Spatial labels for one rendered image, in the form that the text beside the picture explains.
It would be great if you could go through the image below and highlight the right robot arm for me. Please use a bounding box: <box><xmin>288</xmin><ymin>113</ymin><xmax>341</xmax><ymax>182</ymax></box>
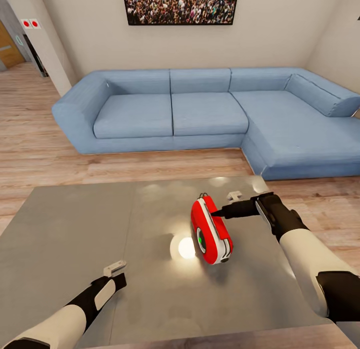
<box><xmin>211</xmin><ymin>191</ymin><xmax>360</xmax><ymax>349</ymax></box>

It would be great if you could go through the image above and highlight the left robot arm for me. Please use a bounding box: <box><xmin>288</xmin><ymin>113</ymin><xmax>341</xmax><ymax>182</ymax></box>
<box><xmin>2</xmin><ymin>260</ymin><xmax>127</xmax><ymax>349</ymax></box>

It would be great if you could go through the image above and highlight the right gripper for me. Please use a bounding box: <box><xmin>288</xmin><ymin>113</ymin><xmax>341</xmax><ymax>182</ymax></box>
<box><xmin>211</xmin><ymin>200</ymin><xmax>249</xmax><ymax>220</ymax></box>

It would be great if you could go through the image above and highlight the radio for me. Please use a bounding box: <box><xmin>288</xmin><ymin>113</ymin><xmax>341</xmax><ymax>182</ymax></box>
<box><xmin>191</xmin><ymin>193</ymin><xmax>234</xmax><ymax>265</ymax></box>

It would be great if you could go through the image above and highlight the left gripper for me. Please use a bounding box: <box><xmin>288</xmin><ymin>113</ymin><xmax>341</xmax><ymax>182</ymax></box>
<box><xmin>110</xmin><ymin>273</ymin><xmax>127</xmax><ymax>292</ymax></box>

